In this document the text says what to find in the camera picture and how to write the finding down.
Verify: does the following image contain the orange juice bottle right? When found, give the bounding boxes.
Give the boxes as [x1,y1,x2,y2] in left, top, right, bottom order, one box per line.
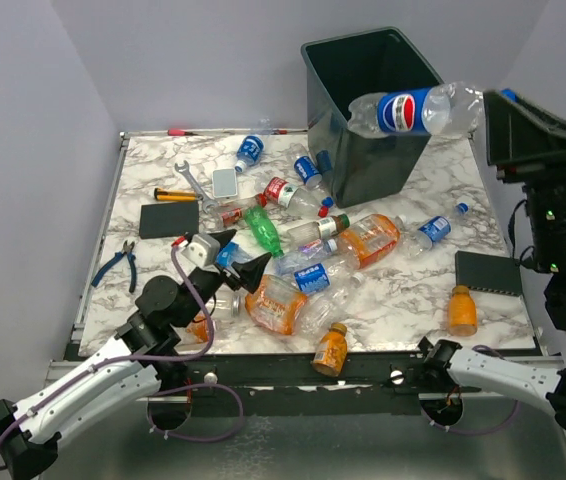
[448,285,478,337]

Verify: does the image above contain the white grey power bank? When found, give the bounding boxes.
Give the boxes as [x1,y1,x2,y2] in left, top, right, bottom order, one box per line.
[212,168,238,199]

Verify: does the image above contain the crushed orange label bottle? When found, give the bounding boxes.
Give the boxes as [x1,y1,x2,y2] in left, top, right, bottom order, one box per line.
[245,274,308,335]

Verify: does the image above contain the clear jar bottle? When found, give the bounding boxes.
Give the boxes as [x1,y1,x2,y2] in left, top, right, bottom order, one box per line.
[206,290,242,320]

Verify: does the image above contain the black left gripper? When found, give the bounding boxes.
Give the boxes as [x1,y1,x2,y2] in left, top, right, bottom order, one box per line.
[177,230,272,328]

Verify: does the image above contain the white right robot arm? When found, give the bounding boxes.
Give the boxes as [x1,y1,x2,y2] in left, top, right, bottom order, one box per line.
[419,90,566,431]

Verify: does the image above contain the black network switch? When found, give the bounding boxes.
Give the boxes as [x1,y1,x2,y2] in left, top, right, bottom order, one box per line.
[455,251,523,297]

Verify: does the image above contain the red screwdriver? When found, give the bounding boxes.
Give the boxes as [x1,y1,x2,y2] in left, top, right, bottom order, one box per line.
[167,128,197,137]

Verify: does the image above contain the blue label pepsi bottle centre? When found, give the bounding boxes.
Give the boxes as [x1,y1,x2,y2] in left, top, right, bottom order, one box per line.
[293,255,359,295]

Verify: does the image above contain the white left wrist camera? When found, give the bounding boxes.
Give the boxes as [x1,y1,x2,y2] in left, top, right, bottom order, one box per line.
[181,233,221,269]

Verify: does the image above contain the small orange juice bottle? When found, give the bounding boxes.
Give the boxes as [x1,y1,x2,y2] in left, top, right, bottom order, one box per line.
[312,322,348,377]

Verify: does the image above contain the green plastic bottle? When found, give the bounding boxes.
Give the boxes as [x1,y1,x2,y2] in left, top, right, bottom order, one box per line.
[243,206,284,258]

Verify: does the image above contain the large orange label bottle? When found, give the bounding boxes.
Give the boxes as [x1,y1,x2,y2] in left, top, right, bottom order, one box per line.
[337,213,402,270]

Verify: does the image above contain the blue label crushed bottle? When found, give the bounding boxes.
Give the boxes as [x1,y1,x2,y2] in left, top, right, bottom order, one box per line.
[216,242,252,269]

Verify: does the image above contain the pepsi bottle beside bin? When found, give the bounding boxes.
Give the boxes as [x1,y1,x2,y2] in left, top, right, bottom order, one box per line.
[291,143,328,192]

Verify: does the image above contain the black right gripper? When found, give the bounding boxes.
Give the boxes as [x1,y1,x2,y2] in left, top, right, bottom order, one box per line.
[477,84,566,270]

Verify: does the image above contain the silver wrench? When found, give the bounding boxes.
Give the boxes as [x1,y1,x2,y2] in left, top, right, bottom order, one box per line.
[174,161,218,214]

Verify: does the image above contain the blue handled pliers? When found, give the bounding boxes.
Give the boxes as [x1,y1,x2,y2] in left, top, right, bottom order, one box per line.
[90,240,137,293]

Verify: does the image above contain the dark green plastic bin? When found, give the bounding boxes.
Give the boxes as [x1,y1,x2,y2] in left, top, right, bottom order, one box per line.
[301,27,442,208]

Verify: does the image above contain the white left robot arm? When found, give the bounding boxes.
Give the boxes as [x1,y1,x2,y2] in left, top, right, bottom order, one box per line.
[0,229,272,479]

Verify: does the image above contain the green cap tea bottle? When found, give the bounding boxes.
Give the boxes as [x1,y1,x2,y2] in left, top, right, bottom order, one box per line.
[286,214,350,245]

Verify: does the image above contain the red label water bottle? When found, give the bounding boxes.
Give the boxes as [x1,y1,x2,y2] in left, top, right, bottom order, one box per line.
[263,177,324,218]

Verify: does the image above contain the clear crushed bottle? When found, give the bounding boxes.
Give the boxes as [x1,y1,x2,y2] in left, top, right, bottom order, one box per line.
[296,273,366,337]

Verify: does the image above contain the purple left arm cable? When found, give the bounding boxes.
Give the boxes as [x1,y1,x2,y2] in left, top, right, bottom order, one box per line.
[0,237,217,471]

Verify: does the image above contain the yellow utility knife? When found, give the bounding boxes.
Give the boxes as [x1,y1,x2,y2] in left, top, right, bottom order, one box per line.
[153,188,200,202]

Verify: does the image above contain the black flat box left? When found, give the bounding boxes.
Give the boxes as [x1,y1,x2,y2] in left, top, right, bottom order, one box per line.
[139,202,199,239]

